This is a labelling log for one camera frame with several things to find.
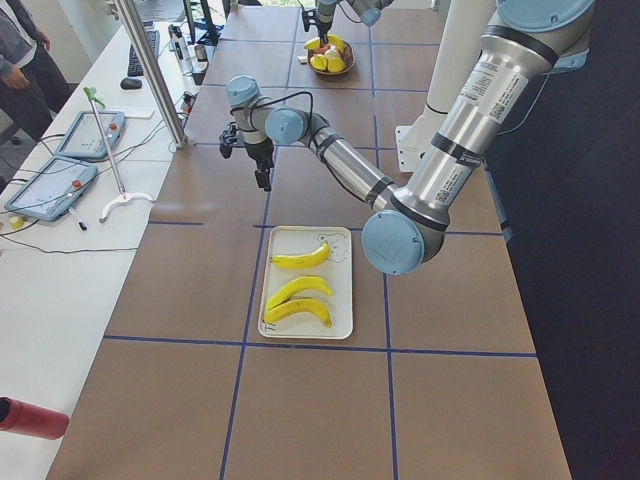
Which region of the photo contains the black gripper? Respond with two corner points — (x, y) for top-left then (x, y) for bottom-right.
(246, 138), (274, 192)
(316, 19), (332, 46)

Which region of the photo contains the yellow banana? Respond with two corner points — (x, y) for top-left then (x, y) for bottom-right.
(266, 275), (333, 310)
(270, 241), (331, 269)
(304, 34), (345, 54)
(263, 298), (333, 328)

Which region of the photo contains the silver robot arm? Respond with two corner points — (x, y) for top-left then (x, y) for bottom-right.
(226, 1), (595, 275)
(315, 0), (394, 46)

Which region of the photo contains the brown wicker basket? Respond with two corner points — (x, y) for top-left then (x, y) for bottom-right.
(307, 42), (355, 77)

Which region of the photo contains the pink red apple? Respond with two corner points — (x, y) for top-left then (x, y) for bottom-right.
(322, 44), (342, 58)

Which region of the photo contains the yellow starfruit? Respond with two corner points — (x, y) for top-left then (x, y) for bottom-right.
(309, 54), (327, 71)

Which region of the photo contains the yellow lemon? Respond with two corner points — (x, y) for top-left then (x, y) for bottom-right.
(325, 56), (346, 74)

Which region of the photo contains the white bear tray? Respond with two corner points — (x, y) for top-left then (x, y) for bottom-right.
(255, 226), (353, 340)

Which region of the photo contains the black computer mouse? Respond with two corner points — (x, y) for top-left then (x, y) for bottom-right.
(120, 77), (142, 91)

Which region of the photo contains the black keyboard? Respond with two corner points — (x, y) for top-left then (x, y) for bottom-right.
(126, 29), (162, 78)

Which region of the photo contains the blue teach pendant far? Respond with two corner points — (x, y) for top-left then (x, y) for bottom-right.
(56, 111), (126, 162)

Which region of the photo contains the blue teach pendant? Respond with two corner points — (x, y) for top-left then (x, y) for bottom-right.
(56, 111), (126, 162)
(4, 155), (99, 222)

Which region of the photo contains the black marker pen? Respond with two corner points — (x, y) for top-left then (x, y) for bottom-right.
(68, 207), (88, 231)

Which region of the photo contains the grabber reach tool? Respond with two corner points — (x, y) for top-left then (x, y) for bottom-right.
(83, 87), (154, 224)

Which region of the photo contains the blue teach pendant near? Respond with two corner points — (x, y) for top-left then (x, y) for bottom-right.
(4, 155), (99, 222)

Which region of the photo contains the person in grey jacket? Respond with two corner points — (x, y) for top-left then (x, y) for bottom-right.
(1, 0), (71, 141)

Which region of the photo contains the red bottle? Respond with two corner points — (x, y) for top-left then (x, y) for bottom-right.
(1, 397), (69, 440)

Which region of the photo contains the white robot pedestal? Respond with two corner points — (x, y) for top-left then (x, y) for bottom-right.
(395, 0), (496, 173)

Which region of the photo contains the aluminium frame post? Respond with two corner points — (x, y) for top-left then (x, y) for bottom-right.
(114, 0), (188, 149)

